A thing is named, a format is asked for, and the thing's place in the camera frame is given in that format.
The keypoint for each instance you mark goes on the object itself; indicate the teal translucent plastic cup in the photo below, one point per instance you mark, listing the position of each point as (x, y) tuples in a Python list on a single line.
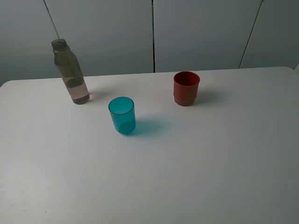
[(122, 111)]

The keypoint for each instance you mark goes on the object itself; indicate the clear brown plastic bottle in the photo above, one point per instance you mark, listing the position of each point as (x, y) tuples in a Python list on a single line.
[(68, 66)]

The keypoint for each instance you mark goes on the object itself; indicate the red plastic cup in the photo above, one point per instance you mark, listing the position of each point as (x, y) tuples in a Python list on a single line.
[(185, 88)]

